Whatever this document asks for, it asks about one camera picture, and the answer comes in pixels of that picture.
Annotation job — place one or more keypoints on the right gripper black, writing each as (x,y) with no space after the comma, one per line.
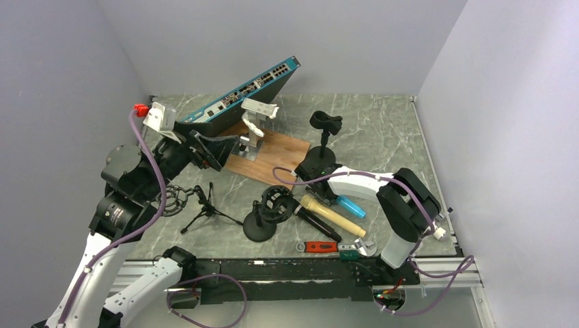
(328,201)

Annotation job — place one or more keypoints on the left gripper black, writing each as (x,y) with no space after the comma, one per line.
(216,149)

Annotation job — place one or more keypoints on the beige gold microphone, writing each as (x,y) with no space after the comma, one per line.
(310,203)

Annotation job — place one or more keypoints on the black microphone blue foam head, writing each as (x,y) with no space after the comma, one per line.
(314,221)

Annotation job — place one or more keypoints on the black clip mic stand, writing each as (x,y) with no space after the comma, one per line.
(322,155)

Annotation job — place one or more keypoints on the black round base mic stand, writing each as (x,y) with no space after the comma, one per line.
(276,206)

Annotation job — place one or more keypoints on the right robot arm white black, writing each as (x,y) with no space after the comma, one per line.
(409,206)

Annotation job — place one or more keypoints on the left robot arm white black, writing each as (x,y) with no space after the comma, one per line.
(135,177)

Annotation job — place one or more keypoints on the brown wooden board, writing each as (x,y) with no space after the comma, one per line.
(277,150)

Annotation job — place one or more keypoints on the green small connector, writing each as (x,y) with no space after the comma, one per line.
(349,256)

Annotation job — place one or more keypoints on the white metal pipe fitting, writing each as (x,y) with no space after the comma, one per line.
(440,233)

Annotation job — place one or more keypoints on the blue network switch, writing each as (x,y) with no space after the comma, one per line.
(224,112)

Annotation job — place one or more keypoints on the white silver bracket fixture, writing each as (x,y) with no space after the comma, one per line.
(255,113)

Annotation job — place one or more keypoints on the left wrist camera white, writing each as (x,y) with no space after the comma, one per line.
(159,118)

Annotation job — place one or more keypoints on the red handled adjustable wrench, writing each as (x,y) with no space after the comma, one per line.
(363,248)

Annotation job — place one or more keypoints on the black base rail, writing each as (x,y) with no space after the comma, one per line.
(282,279)

